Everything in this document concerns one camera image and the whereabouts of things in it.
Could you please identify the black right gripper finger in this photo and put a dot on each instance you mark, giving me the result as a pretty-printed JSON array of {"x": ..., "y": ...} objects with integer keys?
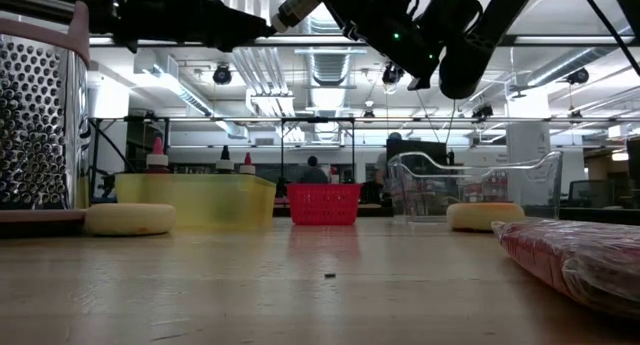
[{"x": 352, "y": 10}]

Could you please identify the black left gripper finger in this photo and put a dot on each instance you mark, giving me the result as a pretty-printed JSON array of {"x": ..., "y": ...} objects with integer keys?
[{"x": 235, "y": 32}]

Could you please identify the red-capped small bottle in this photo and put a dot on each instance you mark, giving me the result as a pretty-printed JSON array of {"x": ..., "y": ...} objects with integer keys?
[
  {"x": 247, "y": 169},
  {"x": 157, "y": 160}
]

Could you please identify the yellow sponge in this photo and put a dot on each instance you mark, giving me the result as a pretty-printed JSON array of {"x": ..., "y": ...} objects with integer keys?
[
  {"x": 130, "y": 219},
  {"x": 485, "y": 216}
]

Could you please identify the plastic-wrapped red meat pack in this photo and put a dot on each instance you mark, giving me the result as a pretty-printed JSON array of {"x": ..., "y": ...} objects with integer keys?
[{"x": 580, "y": 265}]

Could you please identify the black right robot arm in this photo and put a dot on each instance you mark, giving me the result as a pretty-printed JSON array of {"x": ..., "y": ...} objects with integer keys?
[{"x": 465, "y": 70}]

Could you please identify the black computer monitor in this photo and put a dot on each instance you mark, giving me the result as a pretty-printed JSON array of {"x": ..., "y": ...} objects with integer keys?
[{"x": 415, "y": 147}]

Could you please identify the person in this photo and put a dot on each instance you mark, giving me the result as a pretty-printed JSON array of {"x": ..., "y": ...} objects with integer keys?
[
  {"x": 314, "y": 174},
  {"x": 382, "y": 165}
]

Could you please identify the white round pillar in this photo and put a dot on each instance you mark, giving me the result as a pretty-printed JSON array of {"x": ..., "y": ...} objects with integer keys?
[{"x": 527, "y": 140}]

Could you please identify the clear plastic bin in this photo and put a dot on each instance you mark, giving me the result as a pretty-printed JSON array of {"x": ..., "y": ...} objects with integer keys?
[{"x": 420, "y": 195}]

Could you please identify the yellow translucent plastic bin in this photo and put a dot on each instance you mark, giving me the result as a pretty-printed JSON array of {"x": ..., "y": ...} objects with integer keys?
[{"x": 200, "y": 202}]

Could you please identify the red plastic basket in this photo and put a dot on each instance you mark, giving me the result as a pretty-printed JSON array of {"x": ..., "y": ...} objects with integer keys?
[{"x": 322, "y": 205}]

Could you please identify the dark mesh office chair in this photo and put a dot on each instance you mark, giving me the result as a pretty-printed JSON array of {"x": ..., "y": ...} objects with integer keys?
[{"x": 590, "y": 192}]

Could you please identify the black ceiling camera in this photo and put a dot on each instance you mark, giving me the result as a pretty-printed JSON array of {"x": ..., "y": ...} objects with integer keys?
[
  {"x": 392, "y": 75},
  {"x": 222, "y": 75}
]

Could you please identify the black overhead frame beam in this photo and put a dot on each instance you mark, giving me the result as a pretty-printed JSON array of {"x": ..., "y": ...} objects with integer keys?
[{"x": 310, "y": 40}]

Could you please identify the silver ceiling duct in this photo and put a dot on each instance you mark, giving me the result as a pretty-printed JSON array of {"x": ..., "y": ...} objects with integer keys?
[{"x": 330, "y": 70}]

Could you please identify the black workstation frame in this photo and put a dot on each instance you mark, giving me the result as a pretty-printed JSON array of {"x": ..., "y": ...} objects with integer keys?
[{"x": 282, "y": 150}]

